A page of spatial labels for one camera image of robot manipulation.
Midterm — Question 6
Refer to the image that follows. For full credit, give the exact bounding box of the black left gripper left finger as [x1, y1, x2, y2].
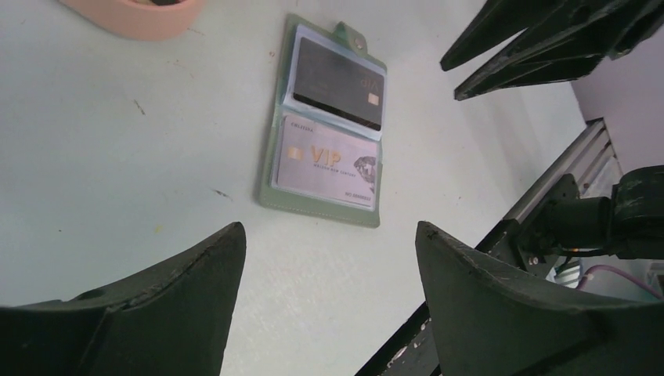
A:
[1, 222, 247, 375]

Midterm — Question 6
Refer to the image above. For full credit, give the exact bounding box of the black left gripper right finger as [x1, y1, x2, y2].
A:
[415, 221, 663, 375]

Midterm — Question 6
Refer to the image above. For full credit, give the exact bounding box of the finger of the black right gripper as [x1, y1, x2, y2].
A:
[454, 10, 663, 101]
[440, 0, 623, 71]

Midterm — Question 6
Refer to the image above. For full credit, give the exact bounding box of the silver VIP credit card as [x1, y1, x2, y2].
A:
[271, 114, 379, 212]

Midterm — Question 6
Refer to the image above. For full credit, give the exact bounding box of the pink oval tray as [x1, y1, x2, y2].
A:
[61, 0, 206, 42]

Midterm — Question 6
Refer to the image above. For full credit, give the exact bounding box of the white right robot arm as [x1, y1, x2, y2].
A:
[440, 1, 663, 259]

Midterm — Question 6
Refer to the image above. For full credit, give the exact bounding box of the aluminium frame rail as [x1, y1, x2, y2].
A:
[503, 118, 623, 222]

